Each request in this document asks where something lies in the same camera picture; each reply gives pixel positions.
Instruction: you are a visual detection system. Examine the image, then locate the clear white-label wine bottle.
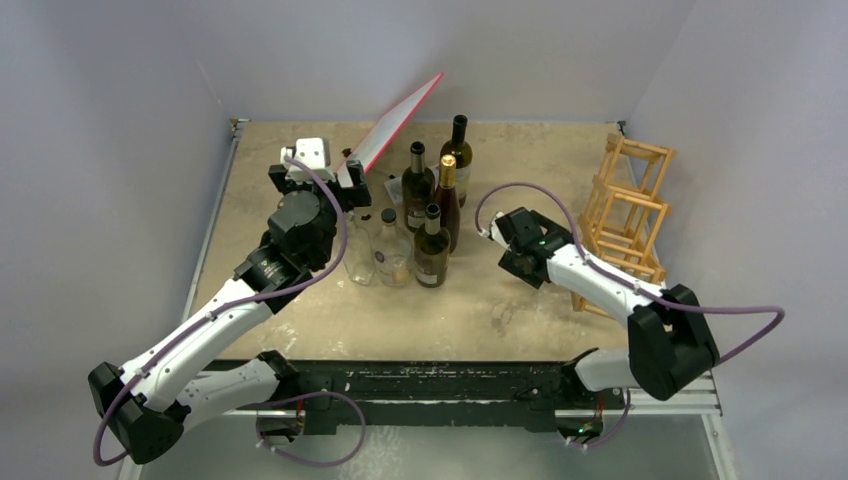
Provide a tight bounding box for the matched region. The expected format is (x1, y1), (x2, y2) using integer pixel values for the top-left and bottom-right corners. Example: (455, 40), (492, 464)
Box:
(371, 208), (412, 287)

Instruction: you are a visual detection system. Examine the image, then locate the red wine bottle gold cap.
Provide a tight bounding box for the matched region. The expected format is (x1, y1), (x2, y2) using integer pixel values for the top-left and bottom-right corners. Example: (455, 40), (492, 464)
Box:
(433, 154), (461, 253)

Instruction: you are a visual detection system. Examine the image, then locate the green wine bottle bottom row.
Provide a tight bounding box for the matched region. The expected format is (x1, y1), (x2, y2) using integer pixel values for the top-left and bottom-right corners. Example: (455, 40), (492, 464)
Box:
(413, 203), (451, 288)

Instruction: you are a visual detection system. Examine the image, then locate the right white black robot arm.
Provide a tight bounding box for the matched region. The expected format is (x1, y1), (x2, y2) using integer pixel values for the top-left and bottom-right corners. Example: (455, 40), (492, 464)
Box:
(490, 208), (719, 407)

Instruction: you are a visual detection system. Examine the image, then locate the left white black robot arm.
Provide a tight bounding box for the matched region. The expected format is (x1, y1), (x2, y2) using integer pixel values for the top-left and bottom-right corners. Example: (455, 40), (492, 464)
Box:
(87, 155), (372, 467)

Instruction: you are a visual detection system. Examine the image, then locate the empty clear glass bottle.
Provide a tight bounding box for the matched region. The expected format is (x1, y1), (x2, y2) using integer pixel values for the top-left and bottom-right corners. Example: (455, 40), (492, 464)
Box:
(343, 212), (375, 286)

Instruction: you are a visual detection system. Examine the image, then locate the wooden wine rack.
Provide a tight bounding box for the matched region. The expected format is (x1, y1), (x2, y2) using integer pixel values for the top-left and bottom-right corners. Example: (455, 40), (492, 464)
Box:
(578, 134), (676, 285)

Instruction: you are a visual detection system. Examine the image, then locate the pink framed whiteboard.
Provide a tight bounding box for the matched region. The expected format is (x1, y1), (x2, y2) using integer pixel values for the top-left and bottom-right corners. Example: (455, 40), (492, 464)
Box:
(346, 72), (444, 172)

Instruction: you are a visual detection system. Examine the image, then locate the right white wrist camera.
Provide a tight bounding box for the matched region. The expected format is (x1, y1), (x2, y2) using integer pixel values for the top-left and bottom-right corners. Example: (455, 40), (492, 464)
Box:
(489, 217), (504, 244)

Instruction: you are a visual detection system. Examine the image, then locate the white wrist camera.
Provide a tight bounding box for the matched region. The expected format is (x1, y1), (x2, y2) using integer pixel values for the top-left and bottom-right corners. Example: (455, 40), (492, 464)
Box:
(489, 217), (504, 244)
(280, 137), (335, 183)

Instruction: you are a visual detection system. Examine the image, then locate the black wire whiteboard stand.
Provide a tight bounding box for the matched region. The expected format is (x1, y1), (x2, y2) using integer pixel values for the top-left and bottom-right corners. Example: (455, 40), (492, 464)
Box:
(339, 168), (393, 225)

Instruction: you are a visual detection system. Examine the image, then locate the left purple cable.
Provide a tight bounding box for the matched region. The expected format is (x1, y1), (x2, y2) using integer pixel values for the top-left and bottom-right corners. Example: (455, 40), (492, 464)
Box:
(92, 157), (369, 469)

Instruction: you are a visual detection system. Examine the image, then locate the purple cable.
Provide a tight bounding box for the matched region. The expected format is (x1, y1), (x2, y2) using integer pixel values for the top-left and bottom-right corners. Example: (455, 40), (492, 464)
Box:
(92, 157), (369, 469)
(474, 182), (786, 452)

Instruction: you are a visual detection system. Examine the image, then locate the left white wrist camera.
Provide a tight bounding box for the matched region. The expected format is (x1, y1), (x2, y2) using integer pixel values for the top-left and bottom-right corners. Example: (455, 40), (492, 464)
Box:
(280, 137), (335, 183)

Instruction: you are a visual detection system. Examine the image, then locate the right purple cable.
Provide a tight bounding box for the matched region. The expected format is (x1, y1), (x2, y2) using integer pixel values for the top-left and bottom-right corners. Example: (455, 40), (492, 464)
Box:
(474, 182), (786, 452)

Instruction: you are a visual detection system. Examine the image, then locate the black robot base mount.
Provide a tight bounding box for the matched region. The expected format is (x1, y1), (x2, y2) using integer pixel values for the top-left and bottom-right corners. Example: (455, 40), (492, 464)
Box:
(248, 359), (624, 439)

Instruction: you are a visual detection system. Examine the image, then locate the aluminium table edge rail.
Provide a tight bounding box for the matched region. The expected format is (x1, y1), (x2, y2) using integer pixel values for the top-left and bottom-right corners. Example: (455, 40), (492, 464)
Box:
(179, 118), (250, 323)

